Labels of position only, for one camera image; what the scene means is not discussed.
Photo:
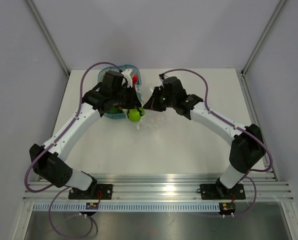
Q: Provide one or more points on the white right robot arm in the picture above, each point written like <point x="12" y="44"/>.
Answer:
<point x="245" y="141"/>

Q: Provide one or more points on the aluminium mounting rail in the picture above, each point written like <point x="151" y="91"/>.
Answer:
<point x="183" y="187"/>

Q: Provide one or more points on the white slotted cable duct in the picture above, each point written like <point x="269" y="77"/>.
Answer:
<point x="198" y="207"/>

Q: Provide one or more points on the clear zip top bag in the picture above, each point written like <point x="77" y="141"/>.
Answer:
<point x="152" y="120"/>

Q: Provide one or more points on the green toy watermelon ball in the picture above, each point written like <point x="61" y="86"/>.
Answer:
<point x="135" y="115"/>

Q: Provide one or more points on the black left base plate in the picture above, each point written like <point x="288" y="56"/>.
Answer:
<point x="101" y="192"/>

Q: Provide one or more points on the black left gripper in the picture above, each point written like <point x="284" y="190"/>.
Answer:
<point x="134" y="102"/>

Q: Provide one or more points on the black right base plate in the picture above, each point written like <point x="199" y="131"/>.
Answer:
<point x="214" y="191"/>

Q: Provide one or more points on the red toy apple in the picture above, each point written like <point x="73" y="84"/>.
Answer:
<point x="135" y="79"/>

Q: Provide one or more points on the left aluminium frame post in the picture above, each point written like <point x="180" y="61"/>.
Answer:
<point x="32" y="7"/>

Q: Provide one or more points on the blue plastic tray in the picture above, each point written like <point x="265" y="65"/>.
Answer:
<point x="137" y="85"/>

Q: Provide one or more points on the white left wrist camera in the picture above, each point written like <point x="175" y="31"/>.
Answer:
<point x="128" y="74"/>

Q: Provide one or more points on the aluminium frame post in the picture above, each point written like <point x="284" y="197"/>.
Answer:
<point x="32" y="7"/>
<point x="263" y="36"/>

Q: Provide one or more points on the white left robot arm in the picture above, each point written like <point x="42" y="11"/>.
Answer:
<point x="48" y="160"/>

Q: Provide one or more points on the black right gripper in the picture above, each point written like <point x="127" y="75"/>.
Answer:
<point x="153" y="103"/>

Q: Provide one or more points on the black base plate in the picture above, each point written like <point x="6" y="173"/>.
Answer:
<point x="214" y="191"/>
<point x="101" y="192"/>

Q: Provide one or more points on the right aluminium frame post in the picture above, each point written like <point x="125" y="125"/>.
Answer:
<point x="263" y="36"/>

